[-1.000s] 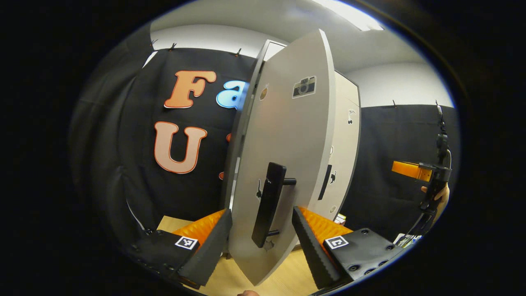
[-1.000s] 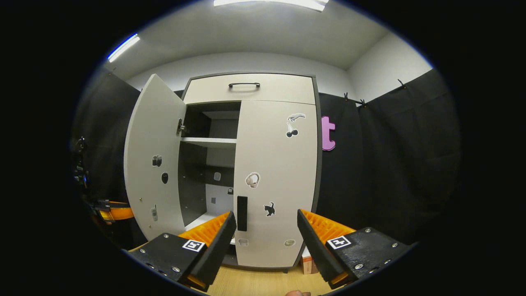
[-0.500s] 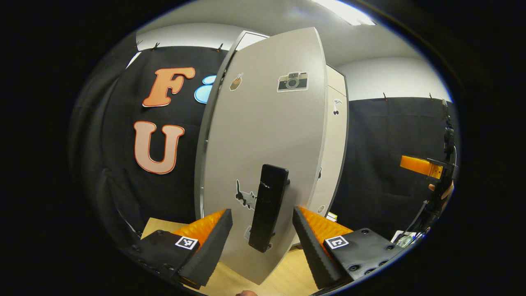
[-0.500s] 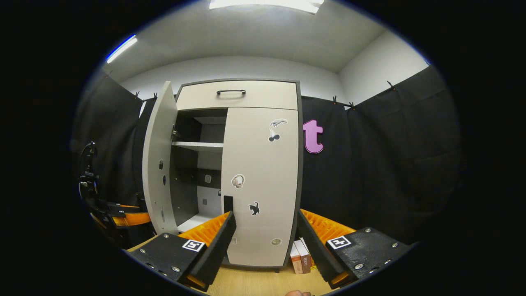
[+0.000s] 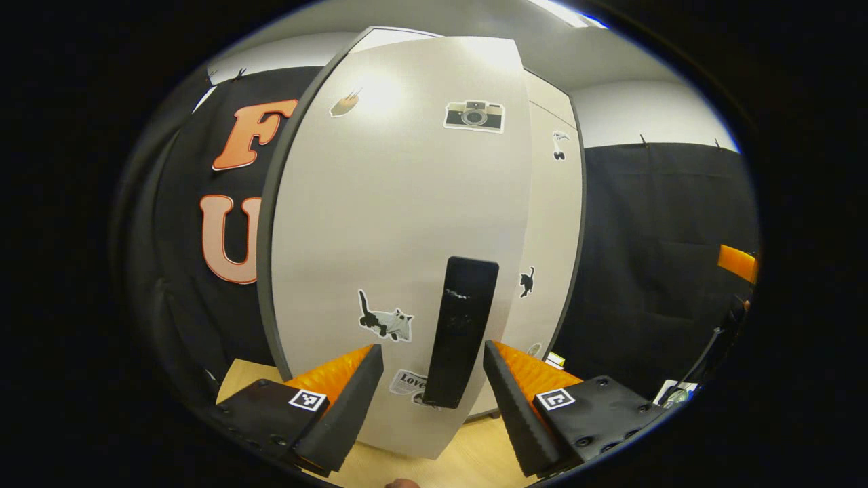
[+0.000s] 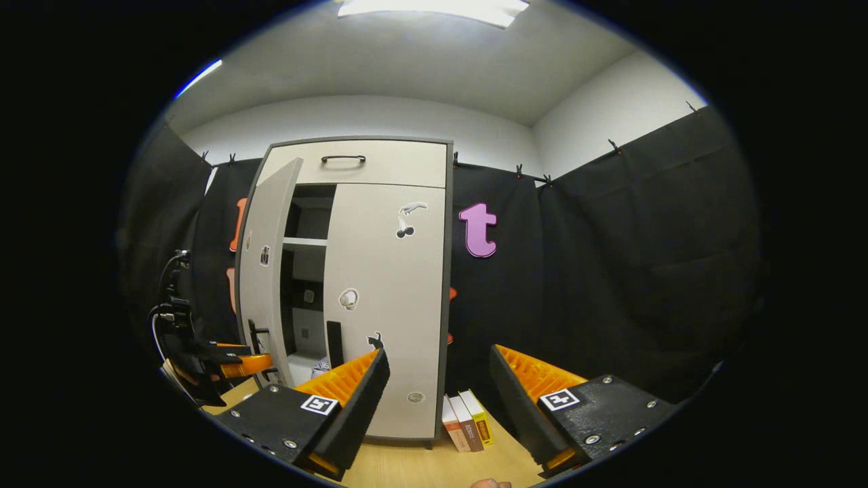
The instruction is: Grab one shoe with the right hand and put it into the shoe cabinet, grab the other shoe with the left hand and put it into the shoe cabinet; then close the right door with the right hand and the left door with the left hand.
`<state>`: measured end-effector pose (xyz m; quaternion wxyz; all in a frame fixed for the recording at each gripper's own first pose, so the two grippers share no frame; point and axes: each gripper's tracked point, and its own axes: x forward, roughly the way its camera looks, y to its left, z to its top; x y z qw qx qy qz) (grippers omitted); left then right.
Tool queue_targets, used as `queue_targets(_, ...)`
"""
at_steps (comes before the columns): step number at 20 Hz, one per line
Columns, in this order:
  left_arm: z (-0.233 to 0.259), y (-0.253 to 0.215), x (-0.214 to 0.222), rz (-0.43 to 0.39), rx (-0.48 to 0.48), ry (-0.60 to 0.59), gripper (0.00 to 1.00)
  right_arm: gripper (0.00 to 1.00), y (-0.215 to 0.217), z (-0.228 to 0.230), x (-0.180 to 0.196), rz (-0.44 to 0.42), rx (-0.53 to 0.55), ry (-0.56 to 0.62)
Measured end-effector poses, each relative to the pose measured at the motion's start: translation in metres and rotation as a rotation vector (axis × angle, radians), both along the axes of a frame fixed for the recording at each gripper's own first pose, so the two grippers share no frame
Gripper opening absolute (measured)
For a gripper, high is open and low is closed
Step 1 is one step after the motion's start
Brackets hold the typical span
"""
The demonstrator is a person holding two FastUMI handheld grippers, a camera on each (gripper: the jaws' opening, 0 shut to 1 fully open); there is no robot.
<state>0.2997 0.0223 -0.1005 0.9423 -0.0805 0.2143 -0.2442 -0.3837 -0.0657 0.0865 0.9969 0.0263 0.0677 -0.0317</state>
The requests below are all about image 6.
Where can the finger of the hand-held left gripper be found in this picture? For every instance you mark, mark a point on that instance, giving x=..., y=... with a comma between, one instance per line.
x=247, y=366
x=230, y=350

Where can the grey white shoe cabinet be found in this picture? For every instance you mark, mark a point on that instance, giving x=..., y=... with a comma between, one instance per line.
x=305, y=242

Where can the large ceiling light panel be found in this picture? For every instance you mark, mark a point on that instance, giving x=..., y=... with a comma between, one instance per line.
x=434, y=10

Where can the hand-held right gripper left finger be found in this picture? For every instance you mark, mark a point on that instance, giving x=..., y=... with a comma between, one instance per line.
x=356, y=413

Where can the yellow book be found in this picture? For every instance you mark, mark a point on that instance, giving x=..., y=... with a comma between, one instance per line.
x=481, y=423

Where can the black backdrop cloth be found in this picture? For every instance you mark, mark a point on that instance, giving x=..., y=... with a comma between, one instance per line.
x=610, y=271

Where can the white striped shoe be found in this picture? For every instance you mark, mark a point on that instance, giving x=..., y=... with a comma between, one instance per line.
x=320, y=371

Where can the white shoe cabinet door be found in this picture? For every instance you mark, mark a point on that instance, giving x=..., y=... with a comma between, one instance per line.
x=271, y=224
x=386, y=271

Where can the brown book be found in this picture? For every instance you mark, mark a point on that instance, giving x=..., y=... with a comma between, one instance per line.
x=469, y=425

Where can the white cabinet drawer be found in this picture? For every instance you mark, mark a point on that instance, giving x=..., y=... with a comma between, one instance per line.
x=393, y=166

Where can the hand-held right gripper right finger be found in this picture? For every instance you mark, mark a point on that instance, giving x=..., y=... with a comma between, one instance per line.
x=522, y=413

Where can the small ceiling light panel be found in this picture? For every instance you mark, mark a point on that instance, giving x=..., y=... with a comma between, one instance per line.
x=199, y=78

